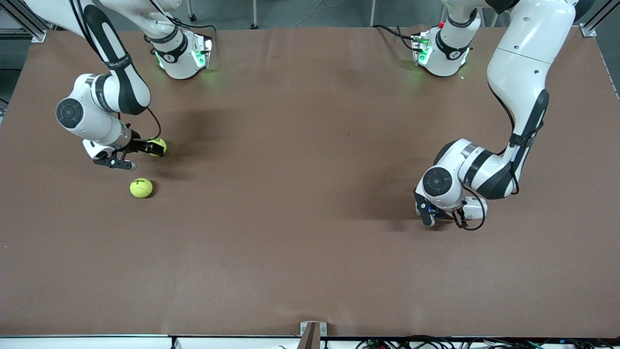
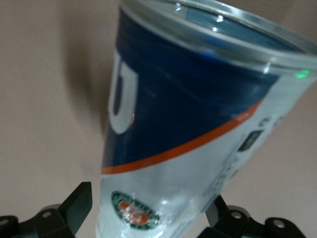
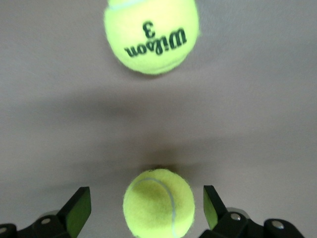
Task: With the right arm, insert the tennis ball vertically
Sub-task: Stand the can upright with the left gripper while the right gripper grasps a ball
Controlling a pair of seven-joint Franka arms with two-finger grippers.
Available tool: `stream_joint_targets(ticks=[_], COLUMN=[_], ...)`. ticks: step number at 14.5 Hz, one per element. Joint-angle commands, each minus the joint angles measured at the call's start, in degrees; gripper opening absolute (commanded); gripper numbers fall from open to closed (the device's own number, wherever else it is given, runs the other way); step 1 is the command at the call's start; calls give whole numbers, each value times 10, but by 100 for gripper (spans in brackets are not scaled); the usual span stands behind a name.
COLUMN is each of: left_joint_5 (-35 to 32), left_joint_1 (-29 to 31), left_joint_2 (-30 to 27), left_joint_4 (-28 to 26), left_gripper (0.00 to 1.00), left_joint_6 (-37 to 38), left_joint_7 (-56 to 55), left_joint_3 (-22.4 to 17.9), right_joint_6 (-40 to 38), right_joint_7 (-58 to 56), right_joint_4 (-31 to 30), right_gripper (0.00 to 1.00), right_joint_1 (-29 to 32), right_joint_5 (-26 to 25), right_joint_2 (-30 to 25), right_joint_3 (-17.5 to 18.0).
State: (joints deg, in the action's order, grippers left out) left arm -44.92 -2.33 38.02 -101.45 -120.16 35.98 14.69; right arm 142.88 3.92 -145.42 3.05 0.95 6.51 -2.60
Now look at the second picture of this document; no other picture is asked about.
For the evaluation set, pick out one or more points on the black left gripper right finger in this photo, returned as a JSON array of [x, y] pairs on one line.
[[230, 223]]

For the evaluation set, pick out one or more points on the white blue tennis ball can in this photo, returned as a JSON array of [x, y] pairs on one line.
[[185, 99]]

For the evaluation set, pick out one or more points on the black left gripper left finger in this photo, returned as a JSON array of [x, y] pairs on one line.
[[74, 205]]

